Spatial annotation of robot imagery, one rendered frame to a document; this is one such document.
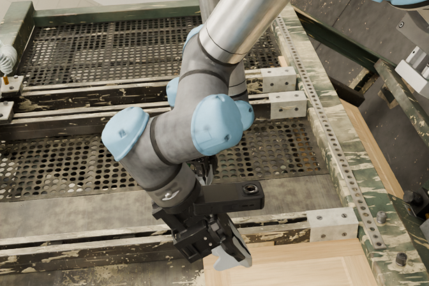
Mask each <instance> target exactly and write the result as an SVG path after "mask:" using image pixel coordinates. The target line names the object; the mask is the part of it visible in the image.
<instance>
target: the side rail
mask: <svg viewBox="0 0 429 286"><path fill-rule="evenodd" d="M191 15H201V12H200V6H199V0H180V1H162V2H152V3H134V4H116V5H106V6H88V7H78V8H60V9H51V10H36V11H35V13H34V16H33V18H34V24H35V25H34V26H35V27H38V26H55V25H65V24H82V23H92V22H110V21H119V20H137V19H154V18H164V17H182V16H191Z"/></svg>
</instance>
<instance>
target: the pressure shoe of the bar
mask: <svg viewBox="0 0 429 286"><path fill-rule="evenodd" d="M246 245H247V247H248V248H256V247H263V246H274V245H275V242H274V241H270V242H263V243H250V244H246Z"/></svg>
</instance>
